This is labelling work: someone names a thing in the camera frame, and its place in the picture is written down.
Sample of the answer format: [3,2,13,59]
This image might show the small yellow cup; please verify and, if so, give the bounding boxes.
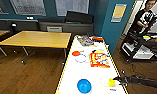
[107,78,116,88]

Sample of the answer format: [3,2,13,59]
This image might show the blue bowl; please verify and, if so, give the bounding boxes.
[76,78,93,94]

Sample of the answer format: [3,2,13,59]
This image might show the small blue white label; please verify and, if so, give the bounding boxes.
[109,87,118,92]

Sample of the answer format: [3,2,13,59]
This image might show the clear plastic bowl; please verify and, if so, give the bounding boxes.
[99,76,110,87]

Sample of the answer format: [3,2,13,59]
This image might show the white box on cart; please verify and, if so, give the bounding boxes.
[128,44,157,60]

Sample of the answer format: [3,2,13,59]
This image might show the red bowl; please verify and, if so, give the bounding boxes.
[92,36,104,43]

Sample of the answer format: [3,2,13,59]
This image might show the yellow object on cart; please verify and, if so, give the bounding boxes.
[142,34,152,41]

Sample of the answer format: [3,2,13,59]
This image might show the grey tray container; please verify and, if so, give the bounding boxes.
[77,35,95,47]

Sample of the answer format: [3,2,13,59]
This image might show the person in black jacket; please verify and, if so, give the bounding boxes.
[129,0,157,34]

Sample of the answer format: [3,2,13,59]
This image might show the dark sofa cushion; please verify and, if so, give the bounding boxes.
[65,10,94,24]

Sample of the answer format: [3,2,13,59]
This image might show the dark long sofa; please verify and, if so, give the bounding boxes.
[0,10,95,36]

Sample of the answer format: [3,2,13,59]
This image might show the yellow wall notice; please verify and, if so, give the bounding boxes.
[110,3,127,24]

